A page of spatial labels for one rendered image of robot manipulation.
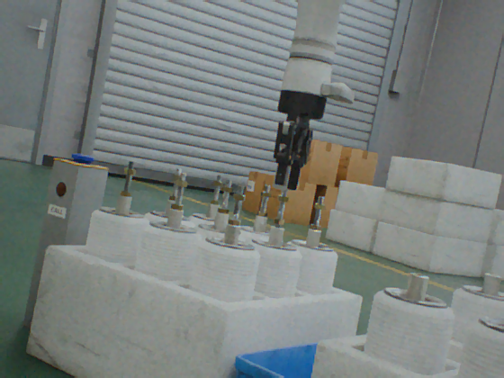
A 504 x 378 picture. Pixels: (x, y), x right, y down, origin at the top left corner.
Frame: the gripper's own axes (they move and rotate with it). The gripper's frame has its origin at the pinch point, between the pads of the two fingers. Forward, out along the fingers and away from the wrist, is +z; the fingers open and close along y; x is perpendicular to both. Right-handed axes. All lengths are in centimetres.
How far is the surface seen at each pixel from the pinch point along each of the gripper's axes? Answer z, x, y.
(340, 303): 18.7, 11.0, -8.5
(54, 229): 17.0, -42.0, -2.6
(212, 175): 20, -209, -511
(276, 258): 12.0, 1.9, 4.3
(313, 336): 23.6, 8.7, -1.8
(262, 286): 16.7, 0.6, 4.7
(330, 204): 18, -64, -376
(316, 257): 11.9, 5.8, -7.0
